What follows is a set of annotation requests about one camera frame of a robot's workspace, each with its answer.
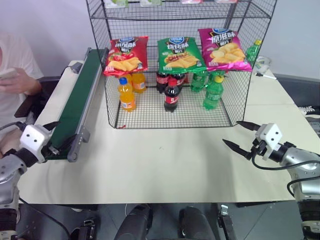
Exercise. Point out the white smartphone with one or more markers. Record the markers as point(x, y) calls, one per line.
point(7, 74)

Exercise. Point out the orange soda bottle blue cap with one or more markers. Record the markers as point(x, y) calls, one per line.
point(127, 97)

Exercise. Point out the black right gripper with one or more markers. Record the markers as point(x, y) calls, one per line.
point(258, 148)

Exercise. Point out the magenta potato chip bag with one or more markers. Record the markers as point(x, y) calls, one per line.
point(223, 50)

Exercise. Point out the black table clamp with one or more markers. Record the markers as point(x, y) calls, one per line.
point(87, 228)
point(226, 222)

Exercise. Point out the green potato chip bag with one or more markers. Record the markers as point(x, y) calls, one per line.
point(178, 55)

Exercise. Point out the green soda bottle yellow cap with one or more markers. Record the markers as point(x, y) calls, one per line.
point(212, 95)
point(218, 74)
point(198, 81)
point(252, 52)

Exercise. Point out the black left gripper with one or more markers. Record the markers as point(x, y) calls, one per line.
point(48, 150)

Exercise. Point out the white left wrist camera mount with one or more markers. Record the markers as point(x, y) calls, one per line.
point(32, 140)

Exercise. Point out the black chair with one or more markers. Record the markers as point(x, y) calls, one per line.
point(37, 100)
point(300, 87)

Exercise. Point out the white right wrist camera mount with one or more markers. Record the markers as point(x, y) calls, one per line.
point(271, 135)

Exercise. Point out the cola bottle red label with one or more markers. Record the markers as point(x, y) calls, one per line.
point(182, 80)
point(160, 83)
point(171, 97)

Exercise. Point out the dark rounded shape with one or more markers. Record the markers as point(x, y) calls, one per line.
point(136, 222)
point(195, 223)

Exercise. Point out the grey device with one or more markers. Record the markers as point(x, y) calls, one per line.
point(314, 126)

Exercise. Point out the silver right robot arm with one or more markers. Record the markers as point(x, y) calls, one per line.
point(302, 160)

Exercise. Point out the person's bare hand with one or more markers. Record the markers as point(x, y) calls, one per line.
point(20, 83)

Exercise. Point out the person in white shirt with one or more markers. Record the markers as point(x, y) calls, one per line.
point(15, 55)

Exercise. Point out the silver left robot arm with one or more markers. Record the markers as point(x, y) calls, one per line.
point(10, 175)

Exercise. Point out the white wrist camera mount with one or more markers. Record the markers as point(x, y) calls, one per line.
point(271, 135)
point(32, 140)

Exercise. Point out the red potato chip bag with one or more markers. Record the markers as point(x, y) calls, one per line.
point(126, 55)

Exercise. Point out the white marker pen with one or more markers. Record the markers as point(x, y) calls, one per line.
point(267, 76)

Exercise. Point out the green conveyor belt silver frame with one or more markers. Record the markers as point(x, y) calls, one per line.
point(75, 100)

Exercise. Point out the white green snack pack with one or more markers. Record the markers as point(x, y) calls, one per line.
point(151, 2)

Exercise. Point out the pink snack pack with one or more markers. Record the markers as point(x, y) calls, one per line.
point(191, 1)

